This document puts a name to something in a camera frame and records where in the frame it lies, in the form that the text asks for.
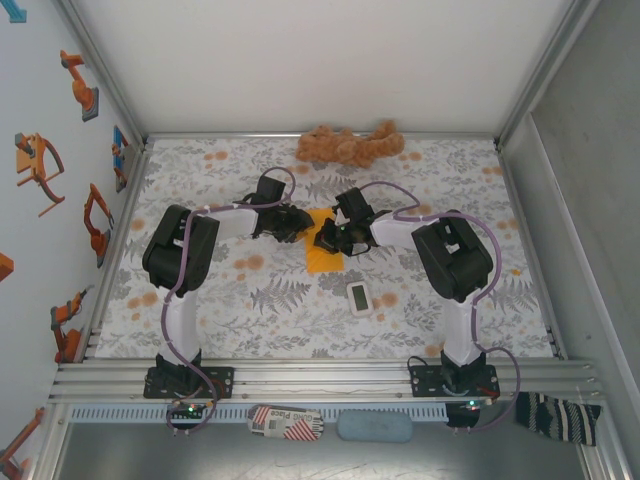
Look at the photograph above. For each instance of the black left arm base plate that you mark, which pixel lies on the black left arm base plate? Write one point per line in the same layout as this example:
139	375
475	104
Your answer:
225	382

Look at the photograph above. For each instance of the black white striped sock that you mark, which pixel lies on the black white striped sock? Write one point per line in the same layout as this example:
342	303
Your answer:
555	417

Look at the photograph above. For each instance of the blue and orange wall sticker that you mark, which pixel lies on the blue and orange wall sticker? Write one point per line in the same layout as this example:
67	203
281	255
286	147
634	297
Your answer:
119	150

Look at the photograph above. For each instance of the blue-grey glasses case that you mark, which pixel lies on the blue-grey glasses case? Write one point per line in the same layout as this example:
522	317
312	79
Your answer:
375	426

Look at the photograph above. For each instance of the floral printed table mat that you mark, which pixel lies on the floral printed table mat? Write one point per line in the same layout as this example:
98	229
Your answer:
250	340

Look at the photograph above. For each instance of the small circuit board green light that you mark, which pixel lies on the small circuit board green light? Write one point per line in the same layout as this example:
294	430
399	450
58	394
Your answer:
472	404
190	410

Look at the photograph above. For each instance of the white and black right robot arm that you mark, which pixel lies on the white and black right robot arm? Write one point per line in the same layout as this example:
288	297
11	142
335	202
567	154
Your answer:
450	255

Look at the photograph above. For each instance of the white digital timer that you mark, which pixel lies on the white digital timer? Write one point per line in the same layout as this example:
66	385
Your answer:
359	299

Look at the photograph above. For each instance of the aluminium frame rail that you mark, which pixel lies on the aluminium frame rail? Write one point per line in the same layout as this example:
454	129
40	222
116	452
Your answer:
532	250
325	385
117	250

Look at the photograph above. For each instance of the orange gripper wall sticker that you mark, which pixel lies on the orange gripper wall sticker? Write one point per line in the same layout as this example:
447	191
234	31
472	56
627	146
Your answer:
30	165

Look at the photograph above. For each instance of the aluminium frame post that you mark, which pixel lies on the aluminium frame post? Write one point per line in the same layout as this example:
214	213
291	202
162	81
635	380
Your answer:
545	75
105	75

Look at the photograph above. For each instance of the grey metal shelf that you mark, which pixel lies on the grey metal shelf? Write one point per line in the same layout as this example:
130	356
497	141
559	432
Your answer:
200	457

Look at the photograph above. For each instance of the blue machine wall sticker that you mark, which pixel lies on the blue machine wall sticker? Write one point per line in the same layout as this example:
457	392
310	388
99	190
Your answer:
15	15

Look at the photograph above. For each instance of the red white printed pouch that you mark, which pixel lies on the red white printed pouch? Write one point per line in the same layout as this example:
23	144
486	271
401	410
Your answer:
285	424

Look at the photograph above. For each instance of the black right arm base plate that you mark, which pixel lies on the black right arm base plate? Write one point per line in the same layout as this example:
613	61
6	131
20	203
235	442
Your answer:
425	382

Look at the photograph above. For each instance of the brown plush toy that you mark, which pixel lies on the brown plush toy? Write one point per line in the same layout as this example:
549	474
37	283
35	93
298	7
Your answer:
345	147

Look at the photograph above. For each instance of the orange block wall sticker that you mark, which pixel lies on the orange block wall sticker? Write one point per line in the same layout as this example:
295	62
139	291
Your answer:
5	267

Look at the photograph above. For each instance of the orange paper sheet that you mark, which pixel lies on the orange paper sheet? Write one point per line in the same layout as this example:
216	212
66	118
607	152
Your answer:
325	260

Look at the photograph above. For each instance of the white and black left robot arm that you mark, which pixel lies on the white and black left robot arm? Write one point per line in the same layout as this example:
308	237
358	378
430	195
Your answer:
165	255

